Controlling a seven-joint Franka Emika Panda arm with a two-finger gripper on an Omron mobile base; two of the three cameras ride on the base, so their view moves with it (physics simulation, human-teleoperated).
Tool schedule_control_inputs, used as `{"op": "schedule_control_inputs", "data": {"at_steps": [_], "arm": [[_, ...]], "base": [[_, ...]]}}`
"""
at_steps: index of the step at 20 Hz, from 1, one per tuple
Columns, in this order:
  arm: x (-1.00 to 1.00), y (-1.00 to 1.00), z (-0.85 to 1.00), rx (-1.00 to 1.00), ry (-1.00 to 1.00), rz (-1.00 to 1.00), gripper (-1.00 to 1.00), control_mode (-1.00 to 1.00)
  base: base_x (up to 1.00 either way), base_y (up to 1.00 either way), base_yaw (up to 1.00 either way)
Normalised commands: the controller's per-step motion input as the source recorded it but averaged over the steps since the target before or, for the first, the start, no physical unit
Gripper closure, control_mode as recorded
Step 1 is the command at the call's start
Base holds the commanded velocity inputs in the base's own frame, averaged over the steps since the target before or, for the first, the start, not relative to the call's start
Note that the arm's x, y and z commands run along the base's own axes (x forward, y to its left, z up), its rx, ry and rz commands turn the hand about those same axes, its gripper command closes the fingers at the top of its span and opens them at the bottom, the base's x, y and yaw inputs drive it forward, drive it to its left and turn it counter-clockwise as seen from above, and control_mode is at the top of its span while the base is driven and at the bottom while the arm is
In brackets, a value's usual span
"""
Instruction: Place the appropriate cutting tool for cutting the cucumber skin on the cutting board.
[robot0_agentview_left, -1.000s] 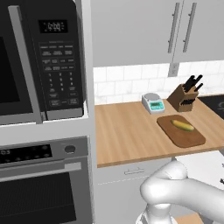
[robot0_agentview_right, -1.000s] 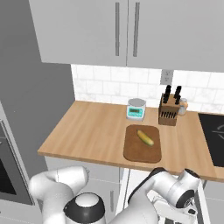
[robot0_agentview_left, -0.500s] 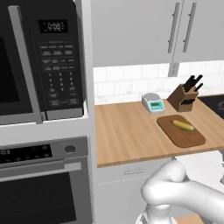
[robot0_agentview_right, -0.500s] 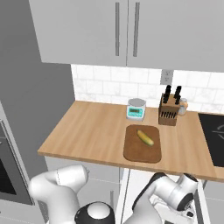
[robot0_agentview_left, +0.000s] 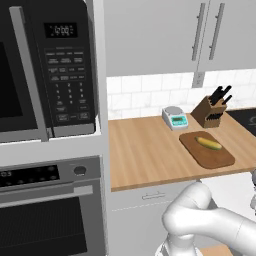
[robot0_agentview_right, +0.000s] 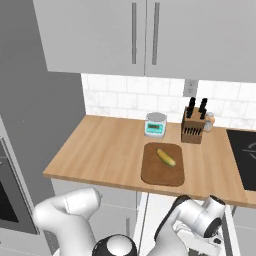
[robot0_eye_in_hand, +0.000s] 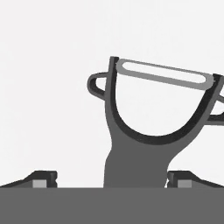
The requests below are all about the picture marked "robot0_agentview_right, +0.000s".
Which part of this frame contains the black knife handle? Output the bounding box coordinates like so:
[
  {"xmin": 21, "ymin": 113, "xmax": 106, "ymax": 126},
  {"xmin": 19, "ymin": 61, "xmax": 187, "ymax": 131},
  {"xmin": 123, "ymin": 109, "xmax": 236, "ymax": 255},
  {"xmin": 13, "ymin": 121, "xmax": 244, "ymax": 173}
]
[
  {"xmin": 198, "ymin": 97, "xmax": 209, "ymax": 120},
  {"xmin": 186, "ymin": 96, "xmax": 197, "ymax": 119}
]

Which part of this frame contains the black hob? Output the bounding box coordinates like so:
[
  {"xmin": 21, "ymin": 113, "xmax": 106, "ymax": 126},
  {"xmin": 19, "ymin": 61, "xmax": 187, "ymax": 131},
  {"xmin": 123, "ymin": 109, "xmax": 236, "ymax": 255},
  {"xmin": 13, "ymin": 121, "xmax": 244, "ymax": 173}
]
[{"xmin": 226, "ymin": 128, "xmax": 256, "ymax": 192}]

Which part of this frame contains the grey wall outlet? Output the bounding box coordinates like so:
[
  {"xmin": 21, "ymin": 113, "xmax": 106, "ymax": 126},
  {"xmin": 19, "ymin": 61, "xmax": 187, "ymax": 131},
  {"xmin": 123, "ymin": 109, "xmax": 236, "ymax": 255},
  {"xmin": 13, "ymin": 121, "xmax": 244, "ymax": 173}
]
[{"xmin": 183, "ymin": 78, "xmax": 199, "ymax": 98}]

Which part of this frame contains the brown wooden cutting board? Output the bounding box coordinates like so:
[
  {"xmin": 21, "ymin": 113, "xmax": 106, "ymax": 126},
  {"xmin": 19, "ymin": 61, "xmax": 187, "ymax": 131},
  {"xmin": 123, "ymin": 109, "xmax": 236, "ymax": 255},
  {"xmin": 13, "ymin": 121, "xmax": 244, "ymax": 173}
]
[{"xmin": 140, "ymin": 142, "xmax": 186, "ymax": 187}]

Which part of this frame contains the green yellow cucumber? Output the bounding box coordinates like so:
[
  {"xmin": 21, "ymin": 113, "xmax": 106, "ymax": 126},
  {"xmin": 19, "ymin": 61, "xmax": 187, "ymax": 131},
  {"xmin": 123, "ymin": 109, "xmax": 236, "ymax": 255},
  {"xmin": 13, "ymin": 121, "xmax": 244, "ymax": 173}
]
[{"xmin": 156, "ymin": 148, "xmax": 177, "ymax": 168}]

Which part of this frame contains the glass jar with orange lid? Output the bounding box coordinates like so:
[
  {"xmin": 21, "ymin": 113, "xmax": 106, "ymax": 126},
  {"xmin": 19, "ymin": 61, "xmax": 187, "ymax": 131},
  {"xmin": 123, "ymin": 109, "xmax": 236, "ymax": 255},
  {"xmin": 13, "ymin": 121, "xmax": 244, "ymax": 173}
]
[{"xmin": 204, "ymin": 112, "xmax": 216, "ymax": 133}]

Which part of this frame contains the white base cupboard door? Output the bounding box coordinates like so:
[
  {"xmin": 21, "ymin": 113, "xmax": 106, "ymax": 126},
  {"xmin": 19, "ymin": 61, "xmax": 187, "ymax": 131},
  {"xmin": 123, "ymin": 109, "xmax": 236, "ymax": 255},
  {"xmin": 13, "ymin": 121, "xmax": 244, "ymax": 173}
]
[{"xmin": 137, "ymin": 192, "xmax": 188, "ymax": 256}]

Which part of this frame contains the teal white kitchen scale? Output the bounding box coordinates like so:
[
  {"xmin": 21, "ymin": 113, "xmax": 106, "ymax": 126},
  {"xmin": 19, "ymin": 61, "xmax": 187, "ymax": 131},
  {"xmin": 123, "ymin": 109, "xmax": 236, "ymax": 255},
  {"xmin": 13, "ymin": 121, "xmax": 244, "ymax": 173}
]
[{"xmin": 144, "ymin": 112, "xmax": 168, "ymax": 139}]

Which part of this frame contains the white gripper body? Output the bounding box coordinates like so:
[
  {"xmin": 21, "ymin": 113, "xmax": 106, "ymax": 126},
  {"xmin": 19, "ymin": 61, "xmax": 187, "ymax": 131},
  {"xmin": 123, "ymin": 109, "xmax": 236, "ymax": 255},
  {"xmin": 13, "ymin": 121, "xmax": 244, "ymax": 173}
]
[{"xmin": 182, "ymin": 233, "xmax": 223, "ymax": 256}]

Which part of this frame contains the grey wall cupboard door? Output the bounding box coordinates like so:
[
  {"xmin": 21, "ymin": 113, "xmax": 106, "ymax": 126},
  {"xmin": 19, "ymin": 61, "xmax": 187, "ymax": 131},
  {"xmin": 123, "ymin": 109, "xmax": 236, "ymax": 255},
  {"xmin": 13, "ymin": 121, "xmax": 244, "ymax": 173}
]
[
  {"xmin": 144, "ymin": 0, "xmax": 256, "ymax": 84},
  {"xmin": 32, "ymin": 0, "xmax": 147, "ymax": 77}
]

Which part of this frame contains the grey built-in oven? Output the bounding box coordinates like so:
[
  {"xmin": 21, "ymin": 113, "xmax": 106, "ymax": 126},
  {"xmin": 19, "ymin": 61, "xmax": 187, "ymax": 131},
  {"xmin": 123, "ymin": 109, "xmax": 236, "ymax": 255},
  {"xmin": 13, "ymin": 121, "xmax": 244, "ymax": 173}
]
[{"xmin": 0, "ymin": 115, "xmax": 40, "ymax": 236}]

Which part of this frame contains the wooden knife block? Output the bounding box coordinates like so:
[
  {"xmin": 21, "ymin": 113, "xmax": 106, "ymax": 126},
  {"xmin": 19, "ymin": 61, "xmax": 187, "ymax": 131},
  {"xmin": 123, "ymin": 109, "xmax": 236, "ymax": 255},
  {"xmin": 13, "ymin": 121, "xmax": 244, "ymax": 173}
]
[{"xmin": 180, "ymin": 106, "xmax": 207, "ymax": 145}]

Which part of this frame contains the grey cupboard door handle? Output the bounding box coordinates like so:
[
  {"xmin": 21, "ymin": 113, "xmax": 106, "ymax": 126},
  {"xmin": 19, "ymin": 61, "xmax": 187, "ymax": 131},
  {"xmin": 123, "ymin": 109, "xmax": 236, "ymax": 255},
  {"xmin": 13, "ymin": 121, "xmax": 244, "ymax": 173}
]
[
  {"xmin": 131, "ymin": 2, "xmax": 138, "ymax": 65},
  {"xmin": 151, "ymin": 2, "xmax": 161, "ymax": 66}
]

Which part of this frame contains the grey base cupboard door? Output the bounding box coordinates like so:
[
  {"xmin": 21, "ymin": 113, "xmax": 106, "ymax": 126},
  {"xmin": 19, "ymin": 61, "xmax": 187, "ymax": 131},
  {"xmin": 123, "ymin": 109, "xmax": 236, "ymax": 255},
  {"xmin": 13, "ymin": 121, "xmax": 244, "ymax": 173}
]
[
  {"xmin": 50, "ymin": 179, "xmax": 142, "ymax": 256},
  {"xmin": 226, "ymin": 205, "xmax": 256, "ymax": 256}
]

